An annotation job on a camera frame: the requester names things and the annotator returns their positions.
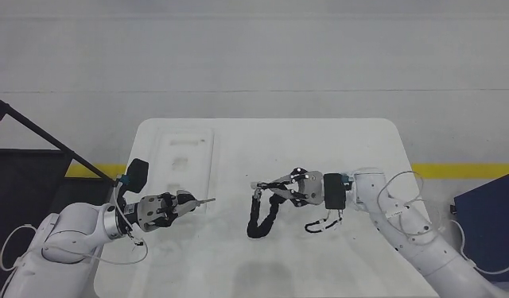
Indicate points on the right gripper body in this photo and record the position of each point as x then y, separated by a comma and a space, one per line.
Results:
312, 187

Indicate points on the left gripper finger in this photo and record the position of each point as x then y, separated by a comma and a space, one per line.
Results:
181, 198
175, 215

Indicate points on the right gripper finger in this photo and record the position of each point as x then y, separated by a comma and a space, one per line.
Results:
292, 198
284, 180

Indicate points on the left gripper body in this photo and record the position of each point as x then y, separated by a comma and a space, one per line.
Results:
145, 214

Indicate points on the small metal key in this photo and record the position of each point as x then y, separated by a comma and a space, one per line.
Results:
206, 200

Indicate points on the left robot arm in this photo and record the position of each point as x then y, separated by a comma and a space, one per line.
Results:
59, 238

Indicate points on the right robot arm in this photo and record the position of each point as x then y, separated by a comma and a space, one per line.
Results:
413, 234

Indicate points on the white foam tray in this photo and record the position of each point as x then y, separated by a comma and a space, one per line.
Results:
183, 161

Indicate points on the black metal pole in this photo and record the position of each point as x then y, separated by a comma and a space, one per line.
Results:
51, 141

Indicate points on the dark mesh fence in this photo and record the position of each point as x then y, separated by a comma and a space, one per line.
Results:
28, 186

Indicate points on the dark blue box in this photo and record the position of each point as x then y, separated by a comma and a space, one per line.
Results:
485, 222

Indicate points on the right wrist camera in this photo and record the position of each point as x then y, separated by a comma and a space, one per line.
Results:
335, 190

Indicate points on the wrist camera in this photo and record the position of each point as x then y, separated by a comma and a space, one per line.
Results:
137, 175
335, 190

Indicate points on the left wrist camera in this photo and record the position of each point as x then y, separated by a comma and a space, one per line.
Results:
137, 175

